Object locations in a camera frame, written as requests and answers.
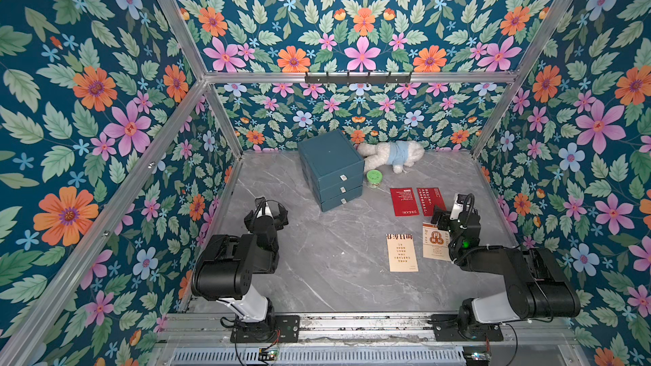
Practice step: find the black hook rail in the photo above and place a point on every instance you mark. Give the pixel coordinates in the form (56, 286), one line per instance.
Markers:
(347, 78)

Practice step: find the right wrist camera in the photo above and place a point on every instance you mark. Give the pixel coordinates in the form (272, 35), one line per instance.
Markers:
(462, 203)

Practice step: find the green small jar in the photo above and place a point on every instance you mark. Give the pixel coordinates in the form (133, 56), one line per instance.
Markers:
(374, 178)

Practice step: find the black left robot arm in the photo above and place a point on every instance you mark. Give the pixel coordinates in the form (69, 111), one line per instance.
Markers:
(225, 269)

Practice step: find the red postcard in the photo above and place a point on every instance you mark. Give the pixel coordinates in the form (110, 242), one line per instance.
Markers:
(430, 200)
(404, 202)

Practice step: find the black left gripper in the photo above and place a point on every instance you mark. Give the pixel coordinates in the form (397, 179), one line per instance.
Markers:
(278, 220)

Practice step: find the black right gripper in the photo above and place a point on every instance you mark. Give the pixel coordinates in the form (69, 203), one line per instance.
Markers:
(447, 221)

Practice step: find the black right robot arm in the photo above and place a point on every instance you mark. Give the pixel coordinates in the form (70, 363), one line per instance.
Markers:
(535, 286)

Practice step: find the white plush toy dog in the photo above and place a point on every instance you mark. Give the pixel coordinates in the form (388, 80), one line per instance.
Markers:
(398, 155)

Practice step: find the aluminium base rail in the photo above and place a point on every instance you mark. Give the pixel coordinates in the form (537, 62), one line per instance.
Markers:
(410, 329)

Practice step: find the beige postcard with orange emblem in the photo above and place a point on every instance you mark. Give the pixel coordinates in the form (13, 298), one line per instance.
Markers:
(435, 243)

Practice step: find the teal drawer cabinet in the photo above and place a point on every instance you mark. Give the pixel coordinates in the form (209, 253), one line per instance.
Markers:
(332, 168)

